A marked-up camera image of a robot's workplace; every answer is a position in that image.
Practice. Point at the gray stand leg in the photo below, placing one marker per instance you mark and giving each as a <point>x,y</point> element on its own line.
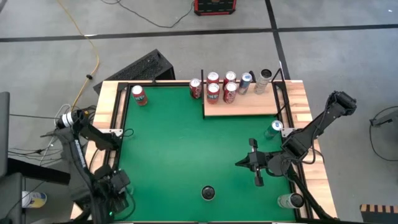
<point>384,119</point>

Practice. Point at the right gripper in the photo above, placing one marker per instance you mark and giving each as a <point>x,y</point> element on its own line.
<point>256,161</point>

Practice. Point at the blue silver Red Bull can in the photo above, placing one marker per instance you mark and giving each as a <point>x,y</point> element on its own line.
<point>273,129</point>
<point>244,84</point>

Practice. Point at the black table frame rails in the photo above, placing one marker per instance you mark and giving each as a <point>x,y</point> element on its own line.
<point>174,83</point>

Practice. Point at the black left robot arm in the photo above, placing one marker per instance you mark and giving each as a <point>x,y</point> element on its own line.
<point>77,155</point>

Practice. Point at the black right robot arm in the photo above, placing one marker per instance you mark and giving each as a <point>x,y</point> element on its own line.
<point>314,130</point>

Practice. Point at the black red box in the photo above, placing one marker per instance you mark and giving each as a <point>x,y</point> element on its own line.
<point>214,6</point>

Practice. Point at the wooden shelf board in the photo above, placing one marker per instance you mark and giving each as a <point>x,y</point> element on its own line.
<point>248,107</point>

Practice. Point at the black hazard-striped cart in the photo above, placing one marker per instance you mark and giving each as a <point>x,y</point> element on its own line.
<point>379,214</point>

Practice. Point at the white slim Celsius can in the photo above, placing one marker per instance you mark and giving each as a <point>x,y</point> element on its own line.
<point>262,84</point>
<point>287,201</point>

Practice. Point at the Celsius Tropical Vibe can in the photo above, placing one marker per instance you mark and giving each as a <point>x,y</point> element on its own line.
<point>208,193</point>

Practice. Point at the white yellow canister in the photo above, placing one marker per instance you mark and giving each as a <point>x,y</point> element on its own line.
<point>34,199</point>

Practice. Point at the silver mounting plate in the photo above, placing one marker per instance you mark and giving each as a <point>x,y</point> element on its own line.
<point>109,132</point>
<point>286,133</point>

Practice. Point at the red Coca-Cola can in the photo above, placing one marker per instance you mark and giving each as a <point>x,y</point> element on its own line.
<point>196,90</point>
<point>230,76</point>
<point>230,95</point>

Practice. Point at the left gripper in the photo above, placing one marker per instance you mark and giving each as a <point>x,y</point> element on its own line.
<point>113,189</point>

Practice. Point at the black metal shelf frame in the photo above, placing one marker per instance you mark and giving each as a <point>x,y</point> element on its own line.
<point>203,109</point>

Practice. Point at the green table mat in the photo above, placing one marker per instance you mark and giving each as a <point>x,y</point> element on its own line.
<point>186,149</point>

